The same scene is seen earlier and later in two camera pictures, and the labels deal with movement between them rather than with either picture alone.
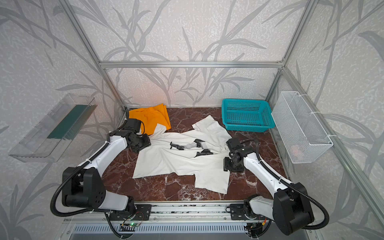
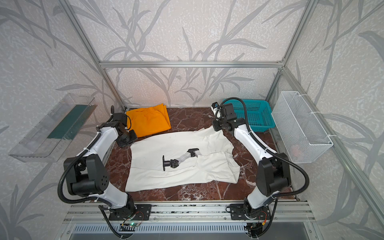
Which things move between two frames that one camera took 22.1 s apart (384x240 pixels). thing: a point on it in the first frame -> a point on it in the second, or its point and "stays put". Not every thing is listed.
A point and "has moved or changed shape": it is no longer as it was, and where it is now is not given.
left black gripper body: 142,142 -> 124,139
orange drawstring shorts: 150,117 stays put
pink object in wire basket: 295,151 stays put
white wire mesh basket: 304,139 stays put
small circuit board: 131,224 stays put
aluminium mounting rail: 212,212 stays put
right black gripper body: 229,144 -> 217,124
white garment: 200,152 has moved or changed shape
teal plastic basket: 247,115 stays put
